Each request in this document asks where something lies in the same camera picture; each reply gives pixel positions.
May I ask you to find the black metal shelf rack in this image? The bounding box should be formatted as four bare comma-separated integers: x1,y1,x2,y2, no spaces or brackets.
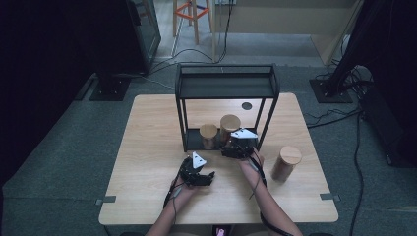
174,63,281,153

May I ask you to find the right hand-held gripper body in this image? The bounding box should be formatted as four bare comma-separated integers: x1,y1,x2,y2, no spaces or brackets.
219,128,259,160

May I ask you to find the glass jar of red berries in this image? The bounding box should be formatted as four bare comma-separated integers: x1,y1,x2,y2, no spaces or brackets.
219,113,242,147

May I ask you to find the person's right hand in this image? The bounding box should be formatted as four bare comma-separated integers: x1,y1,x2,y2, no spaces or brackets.
237,147,265,185

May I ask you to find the black equipment box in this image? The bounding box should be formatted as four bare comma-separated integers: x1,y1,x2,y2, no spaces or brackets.
358,84,417,169

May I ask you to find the black stand with square base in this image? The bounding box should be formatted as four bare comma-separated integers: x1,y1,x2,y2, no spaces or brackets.
309,0,373,104
89,76,131,102

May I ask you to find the grey table bracket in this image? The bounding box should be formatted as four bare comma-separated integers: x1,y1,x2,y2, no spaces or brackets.
319,193,341,202
95,195,117,206

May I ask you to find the glass jar of red dates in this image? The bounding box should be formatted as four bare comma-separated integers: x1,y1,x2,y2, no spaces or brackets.
270,146,303,183

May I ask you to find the wooden stool with orange brace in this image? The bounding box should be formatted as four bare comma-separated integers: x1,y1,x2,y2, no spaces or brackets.
172,0,218,63

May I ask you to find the long black floor cable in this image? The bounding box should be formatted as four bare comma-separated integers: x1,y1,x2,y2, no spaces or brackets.
348,112,366,236

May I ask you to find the dark glass-front cabinet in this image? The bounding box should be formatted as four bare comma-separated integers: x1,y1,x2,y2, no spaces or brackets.
126,0,162,76

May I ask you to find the person's left hand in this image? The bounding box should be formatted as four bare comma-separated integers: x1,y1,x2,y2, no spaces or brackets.
170,178,201,205

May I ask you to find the glass jar of white balls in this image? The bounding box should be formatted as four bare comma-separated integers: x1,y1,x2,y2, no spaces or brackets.
199,123,218,150

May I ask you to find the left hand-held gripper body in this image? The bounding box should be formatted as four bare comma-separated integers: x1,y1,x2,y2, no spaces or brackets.
179,150,208,187

